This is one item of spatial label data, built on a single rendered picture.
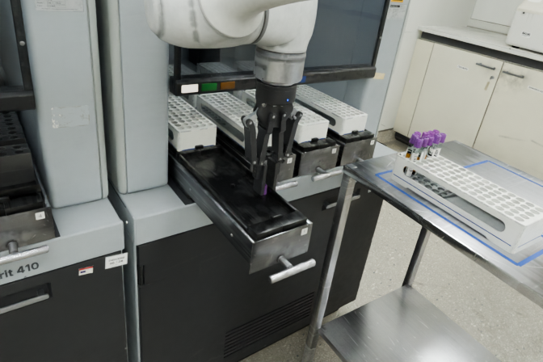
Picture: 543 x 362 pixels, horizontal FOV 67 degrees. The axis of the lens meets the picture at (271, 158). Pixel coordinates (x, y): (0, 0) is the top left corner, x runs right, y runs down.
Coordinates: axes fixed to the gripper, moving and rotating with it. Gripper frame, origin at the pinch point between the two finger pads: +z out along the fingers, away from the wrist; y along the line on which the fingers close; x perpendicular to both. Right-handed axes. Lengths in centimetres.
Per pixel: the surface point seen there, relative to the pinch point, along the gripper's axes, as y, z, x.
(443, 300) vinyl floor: -103, 85, 2
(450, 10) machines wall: -257, -16, -130
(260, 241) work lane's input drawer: 9.8, 3.6, 13.4
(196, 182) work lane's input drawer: 10.9, 3.7, -9.0
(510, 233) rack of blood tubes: -27.8, -1.2, 36.8
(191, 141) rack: 6.3, 0.4, -21.7
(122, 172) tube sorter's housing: 22.8, 4.5, -20.4
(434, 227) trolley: -22.3, 2.9, 26.1
